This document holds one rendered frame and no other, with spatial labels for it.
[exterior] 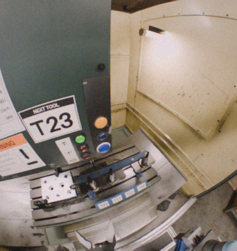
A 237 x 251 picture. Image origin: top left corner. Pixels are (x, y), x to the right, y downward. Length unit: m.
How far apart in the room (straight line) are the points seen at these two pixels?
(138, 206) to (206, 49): 1.32
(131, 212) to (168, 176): 0.51
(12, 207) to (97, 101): 1.45
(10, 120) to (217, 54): 0.89
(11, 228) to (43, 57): 1.47
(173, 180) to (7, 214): 1.79
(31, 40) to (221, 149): 0.95
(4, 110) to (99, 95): 0.16
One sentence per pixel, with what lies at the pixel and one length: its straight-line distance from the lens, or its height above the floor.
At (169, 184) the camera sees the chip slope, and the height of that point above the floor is 0.79.
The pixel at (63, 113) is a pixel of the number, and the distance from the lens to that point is 0.18.
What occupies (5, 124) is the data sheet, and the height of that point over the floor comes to 1.71.
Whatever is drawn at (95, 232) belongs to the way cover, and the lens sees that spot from 1.06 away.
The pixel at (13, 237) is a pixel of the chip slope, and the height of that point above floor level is 0.78.
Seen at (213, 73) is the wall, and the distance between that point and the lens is 0.77.
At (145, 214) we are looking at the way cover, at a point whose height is 0.71.
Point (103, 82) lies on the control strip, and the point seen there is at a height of 1.73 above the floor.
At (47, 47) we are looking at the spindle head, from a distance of 0.16.
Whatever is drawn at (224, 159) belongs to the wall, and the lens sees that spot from 0.89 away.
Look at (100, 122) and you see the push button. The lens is 0.20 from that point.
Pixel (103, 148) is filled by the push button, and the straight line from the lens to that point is 0.25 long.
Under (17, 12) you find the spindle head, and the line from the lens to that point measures 0.19.
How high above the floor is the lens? 1.78
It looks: 40 degrees down
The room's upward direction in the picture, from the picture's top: 2 degrees clockwise
